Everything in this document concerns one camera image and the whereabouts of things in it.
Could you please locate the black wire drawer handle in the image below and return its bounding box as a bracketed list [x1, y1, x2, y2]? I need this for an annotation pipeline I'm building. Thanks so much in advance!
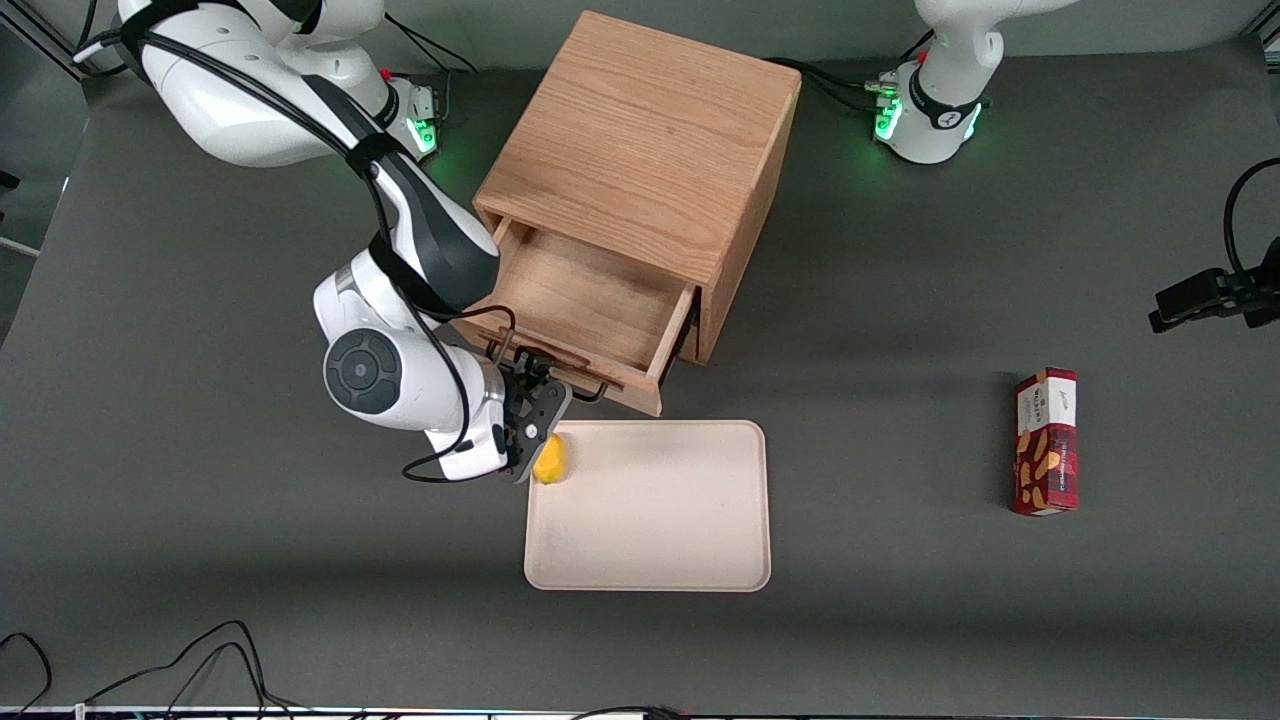
[487, 340, 611, 404]

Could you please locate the beige plastic tray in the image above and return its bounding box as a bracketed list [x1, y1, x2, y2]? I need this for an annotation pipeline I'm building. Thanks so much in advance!
[523, 419, 773, 593]

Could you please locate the red snack box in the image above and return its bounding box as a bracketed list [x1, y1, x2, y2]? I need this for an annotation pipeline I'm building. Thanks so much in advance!
[1010, 367, 1081, 518]

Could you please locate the yellow lemon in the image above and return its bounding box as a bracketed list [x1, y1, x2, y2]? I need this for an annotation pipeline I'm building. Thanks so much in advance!
[533, 433, 569, 486]

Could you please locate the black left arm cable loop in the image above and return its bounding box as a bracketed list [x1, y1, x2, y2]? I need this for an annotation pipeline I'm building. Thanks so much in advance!
[1223, 157, 1280, 283]

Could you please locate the wooden two-drawer cabinet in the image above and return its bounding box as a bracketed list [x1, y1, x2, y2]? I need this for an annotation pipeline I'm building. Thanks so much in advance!
[472, 10, 804, 366]

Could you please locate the black cable at table edge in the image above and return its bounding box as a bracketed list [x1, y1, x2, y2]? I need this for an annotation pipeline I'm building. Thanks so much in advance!
[568, 704, 686, 720]

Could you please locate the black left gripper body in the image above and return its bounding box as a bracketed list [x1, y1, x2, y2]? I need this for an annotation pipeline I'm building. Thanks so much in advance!
[1232, 236, 1280, 329]

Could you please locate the black floor cable small loop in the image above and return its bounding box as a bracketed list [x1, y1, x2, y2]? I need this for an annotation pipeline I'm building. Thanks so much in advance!
[0, 631, 53, 717]

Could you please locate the wooden drawer with grasped handle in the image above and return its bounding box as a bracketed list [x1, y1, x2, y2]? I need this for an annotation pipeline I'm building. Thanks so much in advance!
[450, 217, 701, 418]

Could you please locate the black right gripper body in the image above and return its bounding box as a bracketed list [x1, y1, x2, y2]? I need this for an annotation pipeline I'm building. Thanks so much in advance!
[494, 344, 549, 465]

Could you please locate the black left base cable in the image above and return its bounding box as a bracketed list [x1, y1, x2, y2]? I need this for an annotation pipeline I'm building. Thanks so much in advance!
[764, 56, 887, 114]

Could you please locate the black right arm wrist cable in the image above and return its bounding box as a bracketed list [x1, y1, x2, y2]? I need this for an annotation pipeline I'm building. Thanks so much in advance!
[75, 0, 519, 485]

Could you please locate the black floor cable large arc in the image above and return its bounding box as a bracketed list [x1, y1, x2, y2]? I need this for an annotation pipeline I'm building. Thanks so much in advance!
[83, 620, 271, 713]
[160, 641, 301, 717]

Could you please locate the black right base cable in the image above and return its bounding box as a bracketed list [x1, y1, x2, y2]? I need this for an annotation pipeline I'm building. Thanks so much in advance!
[384, 15, 481, 129]

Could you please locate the black base cable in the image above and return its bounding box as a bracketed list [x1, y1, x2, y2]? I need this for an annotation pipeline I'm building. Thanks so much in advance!
[764, 56, 887, 114]
[384, 15, 481, 129]

